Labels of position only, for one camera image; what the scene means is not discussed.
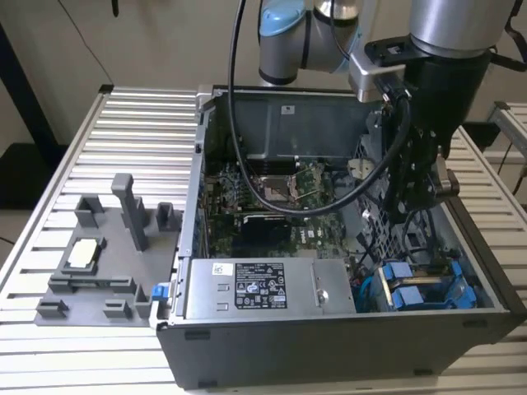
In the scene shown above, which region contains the blue disk wire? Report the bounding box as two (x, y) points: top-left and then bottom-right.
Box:
(352, 276), (380, 310)

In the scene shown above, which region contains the silver camera bracket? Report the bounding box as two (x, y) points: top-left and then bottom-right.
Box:
(347, 52), (408, 104)

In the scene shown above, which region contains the grey parts rack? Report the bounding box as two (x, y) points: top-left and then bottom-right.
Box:
(35, 172), (185, 329)

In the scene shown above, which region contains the long black camera cable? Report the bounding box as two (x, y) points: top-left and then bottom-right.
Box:
(227, 0), (413, 218)

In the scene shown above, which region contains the black stand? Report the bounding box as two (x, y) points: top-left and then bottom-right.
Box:
(0, 20), (70, 211)

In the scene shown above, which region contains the aluminium frame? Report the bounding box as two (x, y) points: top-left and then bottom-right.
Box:
(487, 100), (527, 146)

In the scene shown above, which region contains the black open PC case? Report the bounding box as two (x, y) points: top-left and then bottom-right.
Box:
(155, 84), (525, 390)

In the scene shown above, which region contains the silver power supply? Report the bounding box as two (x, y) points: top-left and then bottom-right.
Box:
(180, 257), (357, 321)

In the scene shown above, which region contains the silver CPU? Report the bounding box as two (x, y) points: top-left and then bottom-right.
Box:
(67, 238), (103, 267)

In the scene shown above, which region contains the hard disk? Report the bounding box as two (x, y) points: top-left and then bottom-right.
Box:
(378, 259), (481, 310)

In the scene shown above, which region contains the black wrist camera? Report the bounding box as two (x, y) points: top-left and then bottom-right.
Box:
(364, 35), (413, 67)

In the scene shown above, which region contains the black disk wire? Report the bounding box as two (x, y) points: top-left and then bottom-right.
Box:
(401, 207), (440, 265)

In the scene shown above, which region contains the green motherboard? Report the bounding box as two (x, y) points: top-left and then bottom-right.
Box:
(200, 158), (374, 261)

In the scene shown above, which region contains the CPU socket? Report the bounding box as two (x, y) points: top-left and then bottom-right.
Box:
(255, 172), (298, 203)

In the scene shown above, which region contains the black graphics card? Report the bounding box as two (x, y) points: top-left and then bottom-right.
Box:
(238, 211), (296, 248)

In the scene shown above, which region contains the blue case latch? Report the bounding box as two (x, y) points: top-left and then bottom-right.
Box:
(151, 282), (170, 304)

